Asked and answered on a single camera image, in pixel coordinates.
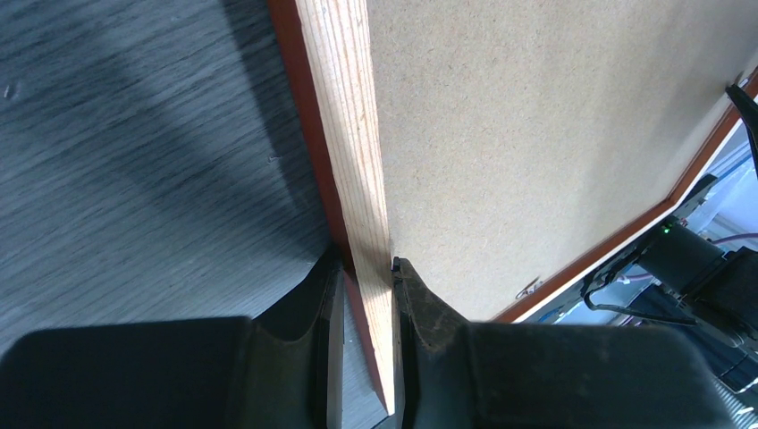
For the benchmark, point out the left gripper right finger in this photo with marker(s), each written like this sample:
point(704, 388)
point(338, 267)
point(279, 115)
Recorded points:
point(454, 373)

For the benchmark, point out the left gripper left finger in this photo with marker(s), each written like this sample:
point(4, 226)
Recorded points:
point(281, 369)

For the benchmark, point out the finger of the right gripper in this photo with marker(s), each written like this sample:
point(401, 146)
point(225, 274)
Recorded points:
point(747, 109)

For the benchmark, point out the orange wooden picture frame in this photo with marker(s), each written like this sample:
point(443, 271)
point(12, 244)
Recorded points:
point(326, 46)

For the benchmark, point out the brown cardboard backing board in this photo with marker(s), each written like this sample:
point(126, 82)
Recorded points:
point(518, 135)

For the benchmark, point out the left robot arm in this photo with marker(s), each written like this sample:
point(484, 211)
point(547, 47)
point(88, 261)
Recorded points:
point(714, 291)

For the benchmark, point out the silver frame turn clip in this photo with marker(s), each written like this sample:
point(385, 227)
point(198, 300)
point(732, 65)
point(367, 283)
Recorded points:
point(529, 289)

